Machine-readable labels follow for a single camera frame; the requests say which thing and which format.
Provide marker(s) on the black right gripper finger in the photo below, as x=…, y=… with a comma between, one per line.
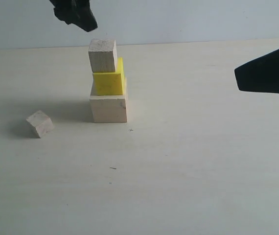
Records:
x=260, y=75

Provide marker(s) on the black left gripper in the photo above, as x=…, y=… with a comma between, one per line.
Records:
x=77, y=12

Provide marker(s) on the medium wooden cube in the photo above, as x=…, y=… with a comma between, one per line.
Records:
x=103, y=55

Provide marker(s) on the yellow cube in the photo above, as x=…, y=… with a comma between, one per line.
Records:
x=110, y=83

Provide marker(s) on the large wooden cube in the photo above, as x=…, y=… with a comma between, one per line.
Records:
x=109, y=108

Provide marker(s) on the small wooden cube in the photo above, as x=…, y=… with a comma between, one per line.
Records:
x=40, y=123

